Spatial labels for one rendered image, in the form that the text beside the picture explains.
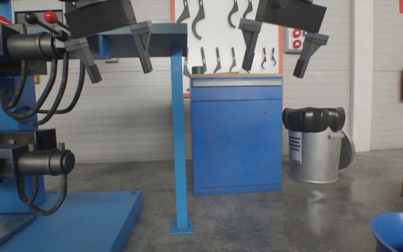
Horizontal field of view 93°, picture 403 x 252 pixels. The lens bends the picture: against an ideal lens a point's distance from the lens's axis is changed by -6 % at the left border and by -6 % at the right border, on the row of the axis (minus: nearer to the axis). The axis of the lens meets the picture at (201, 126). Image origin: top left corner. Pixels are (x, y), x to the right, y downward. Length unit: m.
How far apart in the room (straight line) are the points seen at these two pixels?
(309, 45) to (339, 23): 3.17
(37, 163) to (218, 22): 2.53
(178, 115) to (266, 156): 0.88
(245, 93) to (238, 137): 0.35
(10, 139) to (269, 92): 1.58
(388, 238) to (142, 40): 0.84
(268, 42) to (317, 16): 2.54
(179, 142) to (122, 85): 1.88
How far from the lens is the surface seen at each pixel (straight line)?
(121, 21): 0.47
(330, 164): 2.08
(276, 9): 0.47
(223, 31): 2.92
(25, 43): 1.04
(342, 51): 3.62
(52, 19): 0.79
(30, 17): 0.82
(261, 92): 1.66
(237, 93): 1.60
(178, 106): 1.10
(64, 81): 0.97
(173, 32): 0.98
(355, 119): 3.60
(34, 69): 1.21
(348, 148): 2.35
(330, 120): 1.97
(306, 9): 0.50
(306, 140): 1.98
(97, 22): 0.49
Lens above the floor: 0.69
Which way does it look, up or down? 5 degrees down
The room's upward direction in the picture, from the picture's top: 1 degrees counter-clockwise
